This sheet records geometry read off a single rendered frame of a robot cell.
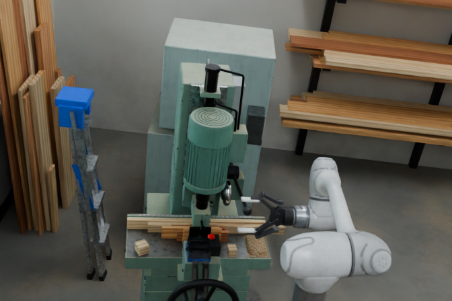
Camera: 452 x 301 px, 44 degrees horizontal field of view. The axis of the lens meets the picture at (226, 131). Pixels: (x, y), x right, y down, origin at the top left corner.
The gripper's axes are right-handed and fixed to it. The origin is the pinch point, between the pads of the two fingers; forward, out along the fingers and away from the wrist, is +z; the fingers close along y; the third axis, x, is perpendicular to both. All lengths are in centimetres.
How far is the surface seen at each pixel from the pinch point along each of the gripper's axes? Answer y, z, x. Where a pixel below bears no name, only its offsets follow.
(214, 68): 53, 14, -19
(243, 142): 18.4, -3.4, -30.6
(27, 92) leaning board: 5, 105, -125
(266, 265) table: -26.1, -13.8, -4.1
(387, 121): -21, -142, -185
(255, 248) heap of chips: -19.0, -8.7, -6.2
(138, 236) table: -20.5, 39.7, -16.1
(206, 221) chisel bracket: -10.8, 12.1, -13.1
